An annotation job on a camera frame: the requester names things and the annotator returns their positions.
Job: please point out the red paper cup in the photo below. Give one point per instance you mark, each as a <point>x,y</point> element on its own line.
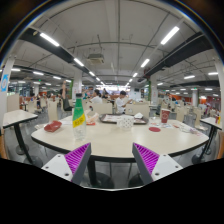
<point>165,116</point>

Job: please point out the crumpled orange food wrapper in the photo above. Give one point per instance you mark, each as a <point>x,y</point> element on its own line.
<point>91,118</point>

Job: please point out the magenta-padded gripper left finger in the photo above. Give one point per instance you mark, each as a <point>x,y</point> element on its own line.
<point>77,159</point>

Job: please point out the red food box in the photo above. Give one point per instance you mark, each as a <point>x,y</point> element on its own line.
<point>52,126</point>

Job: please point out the beige side table, black leg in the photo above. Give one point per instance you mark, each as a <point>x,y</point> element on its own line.
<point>18,117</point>
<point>211,122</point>

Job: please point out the flat round red coaster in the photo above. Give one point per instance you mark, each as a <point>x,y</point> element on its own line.
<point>154,129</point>

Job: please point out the group of ceiling lights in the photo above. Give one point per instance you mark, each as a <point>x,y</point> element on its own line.
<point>169,35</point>

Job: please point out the person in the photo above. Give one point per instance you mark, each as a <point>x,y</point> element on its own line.
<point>96,97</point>
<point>65,99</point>
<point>120,102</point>

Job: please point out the ceiling air conditioner unit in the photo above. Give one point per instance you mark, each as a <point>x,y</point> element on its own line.
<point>96,59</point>

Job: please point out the white polka dot mug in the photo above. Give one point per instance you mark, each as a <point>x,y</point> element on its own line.
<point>126,122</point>

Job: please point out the white crumpled napkin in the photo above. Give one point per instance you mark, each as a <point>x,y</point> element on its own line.
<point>138,115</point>

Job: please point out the green drink bottle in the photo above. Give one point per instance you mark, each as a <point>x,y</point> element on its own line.
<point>79,117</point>

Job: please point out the red and white sachet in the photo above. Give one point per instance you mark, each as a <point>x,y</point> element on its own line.
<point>194,131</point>

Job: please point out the dark food tray, paper liner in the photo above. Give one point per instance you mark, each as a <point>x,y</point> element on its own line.
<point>113,118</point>

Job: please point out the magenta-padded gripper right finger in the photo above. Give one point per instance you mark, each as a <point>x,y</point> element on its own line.
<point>146,159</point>

